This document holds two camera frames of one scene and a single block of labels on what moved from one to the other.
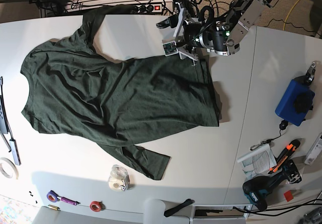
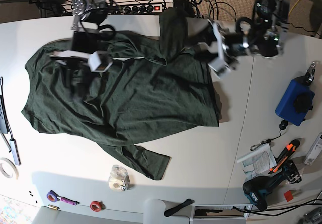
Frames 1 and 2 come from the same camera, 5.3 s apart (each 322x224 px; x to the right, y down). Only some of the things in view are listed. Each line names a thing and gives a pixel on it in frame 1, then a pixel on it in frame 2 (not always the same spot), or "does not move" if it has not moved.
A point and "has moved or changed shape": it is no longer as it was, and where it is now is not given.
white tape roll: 3,160 does not move
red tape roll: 97,206 does not move
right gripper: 177,45 to 230,46
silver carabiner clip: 265,142 does not move
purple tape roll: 52,196 does not move
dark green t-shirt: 71,91 has moved or changed shape
